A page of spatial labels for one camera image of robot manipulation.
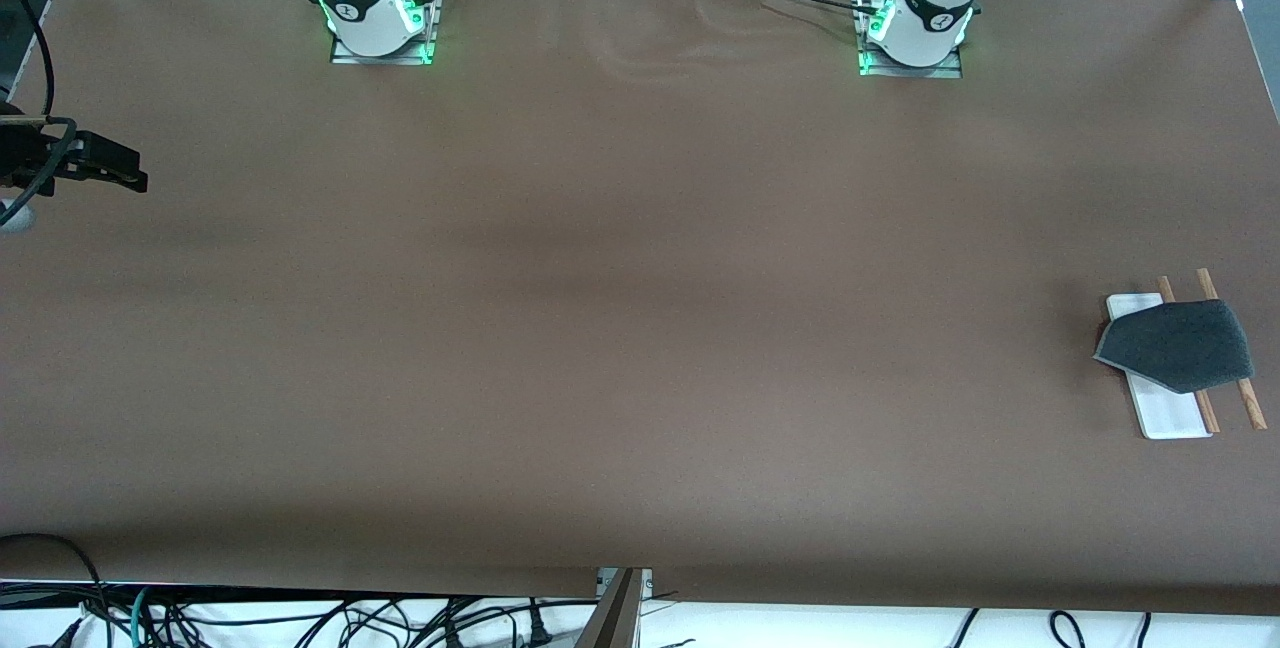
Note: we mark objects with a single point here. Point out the grey towel with pink side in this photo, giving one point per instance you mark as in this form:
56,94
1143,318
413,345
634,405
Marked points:
1180,343

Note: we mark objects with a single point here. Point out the brown table cover sheet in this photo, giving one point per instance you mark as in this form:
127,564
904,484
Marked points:
640,278

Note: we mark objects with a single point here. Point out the white rack base plate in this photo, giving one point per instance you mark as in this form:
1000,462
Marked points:
1170,413

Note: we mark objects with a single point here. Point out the metal camera pole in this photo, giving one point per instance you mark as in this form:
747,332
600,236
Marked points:
615,618

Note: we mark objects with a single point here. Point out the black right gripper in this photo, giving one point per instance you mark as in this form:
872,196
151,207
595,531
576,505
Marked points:
22,154

